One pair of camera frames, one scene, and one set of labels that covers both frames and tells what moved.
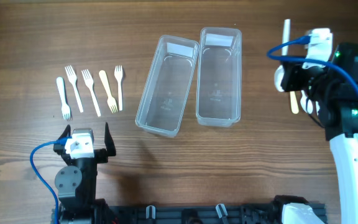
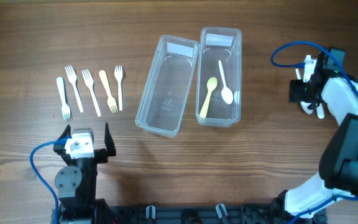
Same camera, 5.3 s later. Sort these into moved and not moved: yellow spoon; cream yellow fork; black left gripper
Moved: yellow spoon
Not moved: cream yellow fork; black left gripper
